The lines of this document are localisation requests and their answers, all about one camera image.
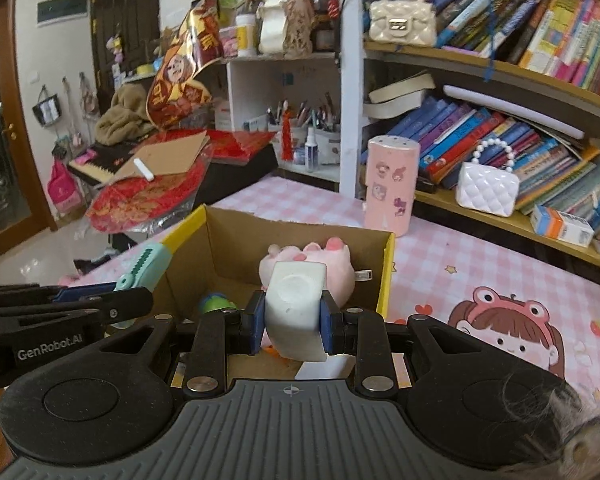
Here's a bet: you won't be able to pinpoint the thick open book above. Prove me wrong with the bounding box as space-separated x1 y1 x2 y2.
367 72 436 120

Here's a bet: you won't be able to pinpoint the carved wooden ornament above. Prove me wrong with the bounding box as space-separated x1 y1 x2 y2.
285 0 315 58

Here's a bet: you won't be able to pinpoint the green grey toy car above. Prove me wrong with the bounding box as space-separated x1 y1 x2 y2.
198 292 238 316

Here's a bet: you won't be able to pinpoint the orange white small box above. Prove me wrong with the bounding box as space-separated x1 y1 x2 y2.
530 205 595 248

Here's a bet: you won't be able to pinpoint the white shelf unit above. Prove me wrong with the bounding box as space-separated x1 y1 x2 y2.
222 0 366 198

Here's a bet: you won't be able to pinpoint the row of books under ceiling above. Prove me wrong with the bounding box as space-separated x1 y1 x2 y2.
430 0 600 98

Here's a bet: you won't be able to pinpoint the black white hanging bag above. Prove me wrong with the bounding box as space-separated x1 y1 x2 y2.
32 85 62 126

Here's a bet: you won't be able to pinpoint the red patterned paper stack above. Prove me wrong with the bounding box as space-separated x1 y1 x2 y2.
86 129 276 235

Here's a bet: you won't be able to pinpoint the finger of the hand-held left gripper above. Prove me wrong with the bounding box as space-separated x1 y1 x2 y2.
0 287 154 330
0 282 118 306

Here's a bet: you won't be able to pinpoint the wooden bookshelf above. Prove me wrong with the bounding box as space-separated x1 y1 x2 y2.
360 0 600 276

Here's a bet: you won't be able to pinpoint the white marker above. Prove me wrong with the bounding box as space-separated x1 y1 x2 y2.
132 157 157 182

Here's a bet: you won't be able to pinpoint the brown framed glass door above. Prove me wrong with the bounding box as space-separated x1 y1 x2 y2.
0 0 58 271

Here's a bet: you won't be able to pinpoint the pink hanging bag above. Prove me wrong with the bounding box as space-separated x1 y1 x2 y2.
47 157 86 213

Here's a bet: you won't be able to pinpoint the cream ornament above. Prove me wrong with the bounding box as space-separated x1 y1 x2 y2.
257 0 293 56

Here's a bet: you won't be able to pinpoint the cream quilted handbag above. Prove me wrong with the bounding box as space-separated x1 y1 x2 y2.
369 0 437 50

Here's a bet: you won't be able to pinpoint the black electric piano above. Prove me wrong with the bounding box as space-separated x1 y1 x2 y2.
67 140 278 211

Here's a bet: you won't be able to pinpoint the red tassel ornament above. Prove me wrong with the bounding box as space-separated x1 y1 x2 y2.
277 110 293 163

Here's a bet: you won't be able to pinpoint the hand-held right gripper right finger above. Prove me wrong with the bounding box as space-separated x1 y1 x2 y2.
317 292 486 396

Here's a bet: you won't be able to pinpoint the yellow cardboard box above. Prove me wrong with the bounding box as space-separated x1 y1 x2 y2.
155 204 397 396

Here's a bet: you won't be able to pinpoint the dark wall panel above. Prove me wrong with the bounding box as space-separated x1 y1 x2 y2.
36 0 88 27

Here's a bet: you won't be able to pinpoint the brown plush cloth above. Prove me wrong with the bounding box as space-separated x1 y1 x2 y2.
94 82 161 147

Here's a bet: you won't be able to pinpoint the small white bottle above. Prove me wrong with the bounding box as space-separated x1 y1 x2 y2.
304 127 320 173

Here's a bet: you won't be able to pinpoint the white quilted handbag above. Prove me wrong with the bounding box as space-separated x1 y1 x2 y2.
455 138 521 218

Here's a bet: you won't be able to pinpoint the white yellow jar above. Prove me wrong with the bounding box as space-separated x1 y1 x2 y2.
235 12 258 57

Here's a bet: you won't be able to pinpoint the pink box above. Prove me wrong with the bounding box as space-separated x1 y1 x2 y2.
218 27 238 58

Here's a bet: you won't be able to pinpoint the white paper roll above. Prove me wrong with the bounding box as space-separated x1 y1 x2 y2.
442 84 586 141

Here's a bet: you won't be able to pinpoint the dark wooden door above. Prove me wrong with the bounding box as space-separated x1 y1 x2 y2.
90 0 161 103

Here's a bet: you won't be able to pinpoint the white pen holder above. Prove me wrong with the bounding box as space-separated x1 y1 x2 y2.
265 95 341 166

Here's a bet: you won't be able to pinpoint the dark jar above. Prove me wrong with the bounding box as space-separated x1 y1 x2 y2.
312 12 338 52

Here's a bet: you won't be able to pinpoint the row of blue books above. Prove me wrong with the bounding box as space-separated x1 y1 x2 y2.
405 95 600 241

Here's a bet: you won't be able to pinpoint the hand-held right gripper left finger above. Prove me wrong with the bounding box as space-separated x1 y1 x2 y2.
97 291 268 396

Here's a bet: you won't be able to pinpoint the large pink plush pig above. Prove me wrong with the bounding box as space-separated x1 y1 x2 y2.
257 237 373 311

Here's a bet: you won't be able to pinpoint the brown cardboard sheet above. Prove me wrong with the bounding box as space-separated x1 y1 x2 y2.
109 130 211 183

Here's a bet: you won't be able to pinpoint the pink sticker container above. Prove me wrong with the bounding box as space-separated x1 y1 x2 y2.
364 135 422 238

